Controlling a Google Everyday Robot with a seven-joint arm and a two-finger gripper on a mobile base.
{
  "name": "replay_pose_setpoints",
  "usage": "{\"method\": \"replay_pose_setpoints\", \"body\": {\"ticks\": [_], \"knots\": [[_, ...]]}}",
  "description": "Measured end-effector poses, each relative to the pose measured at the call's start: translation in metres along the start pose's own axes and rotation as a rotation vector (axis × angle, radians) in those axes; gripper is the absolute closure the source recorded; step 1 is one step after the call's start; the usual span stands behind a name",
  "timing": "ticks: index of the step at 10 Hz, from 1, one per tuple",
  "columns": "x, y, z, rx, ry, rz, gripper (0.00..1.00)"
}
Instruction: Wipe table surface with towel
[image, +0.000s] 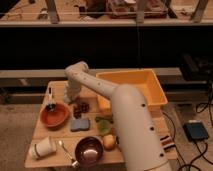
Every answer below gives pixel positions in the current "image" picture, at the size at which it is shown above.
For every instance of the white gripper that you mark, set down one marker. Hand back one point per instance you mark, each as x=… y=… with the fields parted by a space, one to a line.
x=71 y=92

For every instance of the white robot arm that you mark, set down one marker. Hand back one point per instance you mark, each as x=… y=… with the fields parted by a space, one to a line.
x=139 y=142

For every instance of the striped towel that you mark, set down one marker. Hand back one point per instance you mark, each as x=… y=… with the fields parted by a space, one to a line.
x=167 y=142

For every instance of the dark grape bunch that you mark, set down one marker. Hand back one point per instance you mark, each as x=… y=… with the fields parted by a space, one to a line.
x=79 y=109

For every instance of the orange bowl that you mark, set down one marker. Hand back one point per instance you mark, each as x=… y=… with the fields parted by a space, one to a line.
x=55 y=117

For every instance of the blue sponge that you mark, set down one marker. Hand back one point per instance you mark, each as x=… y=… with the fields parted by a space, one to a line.
x=81 y=124

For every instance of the wooden table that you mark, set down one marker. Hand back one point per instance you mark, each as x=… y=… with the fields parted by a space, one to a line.
x=98 y=106

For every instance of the green leafy vegetable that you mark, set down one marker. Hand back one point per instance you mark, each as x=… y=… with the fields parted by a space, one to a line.
x=104 y=125

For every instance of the white mug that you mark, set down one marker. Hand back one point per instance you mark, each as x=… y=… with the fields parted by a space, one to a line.
x=43 y=148

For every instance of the dark purple metal bowl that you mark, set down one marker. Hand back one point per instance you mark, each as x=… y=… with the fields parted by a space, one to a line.
x=89 y=151

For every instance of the yellow lemon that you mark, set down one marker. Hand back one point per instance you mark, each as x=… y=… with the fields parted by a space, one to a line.
x=109 y=142

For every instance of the metal spoon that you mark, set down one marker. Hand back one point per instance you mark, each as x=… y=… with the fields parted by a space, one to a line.
x=74 y=162

